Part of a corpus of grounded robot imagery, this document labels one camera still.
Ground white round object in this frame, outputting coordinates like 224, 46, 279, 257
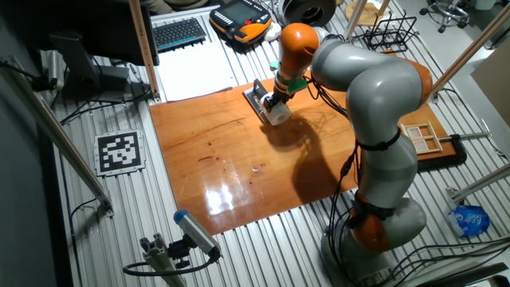
263, 22, 283, 42

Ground silver metal post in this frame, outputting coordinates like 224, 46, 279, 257
343, 0, 368, 41

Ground orange black teach pendant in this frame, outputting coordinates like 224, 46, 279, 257
209, 0, 273, 44

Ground black clamp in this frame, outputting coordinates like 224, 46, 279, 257
416, 131, 492, 173

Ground grey metal cylinder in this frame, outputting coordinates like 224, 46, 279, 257
46, 49, 67, 91

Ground brown cardboard box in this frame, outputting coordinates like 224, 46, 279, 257
470, 47, 510, 128

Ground black computer monitor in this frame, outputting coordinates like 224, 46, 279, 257
0, 0, 160, 67

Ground shiny metal toilet paper holder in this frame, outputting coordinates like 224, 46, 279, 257
242, 78, 280, 124

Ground long aluminium frame beam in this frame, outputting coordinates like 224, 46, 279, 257
0, 55, 116, 218
424, 3, 510, 104
445, 163, 510, 206

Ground small wooden frame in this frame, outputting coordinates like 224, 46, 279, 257
399, 120, 444, 155

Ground black strap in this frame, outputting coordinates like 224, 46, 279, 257
356, 129, 402, 152
347, 197, 396, 229

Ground blue plastic bag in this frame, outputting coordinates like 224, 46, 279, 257
446, 204, 491, 239

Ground black camera cable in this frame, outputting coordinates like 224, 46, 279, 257
122, 249, 220, 277

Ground white printed paper sheet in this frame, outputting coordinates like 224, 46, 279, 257
155, 39, 239, 103

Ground black monitor stand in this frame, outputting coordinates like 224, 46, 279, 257
48, 31, 131, 103

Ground office chair wheeled base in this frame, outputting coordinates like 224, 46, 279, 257
418, 0, 471, 34

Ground silver camera with blue end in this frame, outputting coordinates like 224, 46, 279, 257
173, 210, 222, 260

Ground black white fiducial marker board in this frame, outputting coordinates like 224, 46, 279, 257
93, 129, 147, 178

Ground black round device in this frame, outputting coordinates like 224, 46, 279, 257
281, 0, 338, 28

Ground white toilet paper roll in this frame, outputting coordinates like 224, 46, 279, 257
259, 93, 292, 127

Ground black floor cables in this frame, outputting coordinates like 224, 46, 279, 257
382, 234, 510, 287

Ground short aluminium profile post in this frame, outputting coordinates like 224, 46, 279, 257
139, 233, 188, 287

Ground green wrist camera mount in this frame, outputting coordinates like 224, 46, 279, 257
284, 77, 310, 96

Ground black cable bundle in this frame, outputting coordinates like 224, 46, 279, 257
306, 75, 362, 284

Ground black wire rack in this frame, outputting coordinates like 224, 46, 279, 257
360, 10, 418, 55

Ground black monitor cables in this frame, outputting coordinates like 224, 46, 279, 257
58, 85, 153, 125

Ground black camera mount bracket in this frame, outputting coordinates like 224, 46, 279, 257
167, 234, 196, 270

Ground round wooden stool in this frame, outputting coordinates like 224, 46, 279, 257
345, 0, 391, 27

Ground black computer keyboard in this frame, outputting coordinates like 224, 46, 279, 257
152, 17, 208, 53

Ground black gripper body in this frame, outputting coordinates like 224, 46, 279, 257
271, 88, 295, 108

